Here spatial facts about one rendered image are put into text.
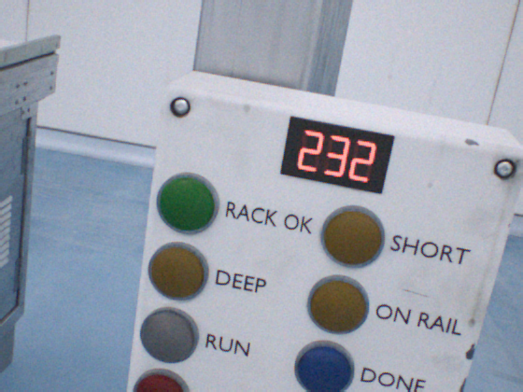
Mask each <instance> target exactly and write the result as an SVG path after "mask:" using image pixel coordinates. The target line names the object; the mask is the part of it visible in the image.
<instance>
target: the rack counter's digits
mask: <svg viewBox="0 0 523 392"><path fill-rule="evenodd" d="M379 145H380V143H378V142H374V141H369V140H365V139H360V138H356V137H347V136H343V135H339V134H334V133H326V132H323V131H313V130H309V129H306V128H301V131H300V137H299V146H298V150H297V155H296V159H295V164H294V168H293V170H298V171H302V172H311V173H315V174H320V175H326V176H331V177H335V178H344V179H348V180H353V181H357V182H361V183H365V184H369V185H371V183H372V179H373V175H374V168H375V161H376V157H377V153H378V149H379Z"/></svg>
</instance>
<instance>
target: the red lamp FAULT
mask: <svg viewBox="0 0 523 392"><path fill-rule="evenodd" d="M135 392H183V389H182V387H181V386H180V384H179V383H177V382H176V381H175V380H174V379H172V378H170V377H169V376H163V375H151V376H147V377H145V378H144V379H142V381H141V382H140V383H138V385H137V387H136V390H135Z"/></svg>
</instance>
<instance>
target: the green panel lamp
mask: <svg viewBox="0 0 523 392"><path fill-rule="evenodd" d="M160 207H161V211H162V213H163V217H164V219H166V220H167V222H168V223H169V224H170V225H171V226H172V227H176V228H177V229H179V230H182V231H197V230H199V229H201V228H202V227H204V226H205V225H207V224H208V223H209V221H210V219H211V218H212V216H213V214H214V211H215V203H214V199H213V196H212V194H211V192H210V190H209V189H208V188H207V186H204V184H203V183H202V182H200V181H198V180H196V179H194V178H185V177H184V178H177V179H174V180H172V181H170V182H169V184H168V185H166V186H165V187H164V188H163V192H162V193H161V197H160Z"/></svg>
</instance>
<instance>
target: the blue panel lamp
mask: <svg viewBox="0 0 523 392"><path fill-rule="evenodd" d="M351 372H352V371H351V366H350V363H349V362H348V360H347V359H346V356H344V355H343V354H342V353H340V351H338V350H336V349H332V348H330V347H325V346H322V347H316V348H313V349H309V350H307V351H306V352H305V353H304V355H303V356H301V357H300V359H299V363H298V375H299V379H300V381H301V382H302V383H303V384H304V386H305V388H306V389H308V390H310V391H312V392H339V391H340V390H342V389H344V388H345V387H346V384H347V383H348V382H349V380H350V377H351Z"/></svg>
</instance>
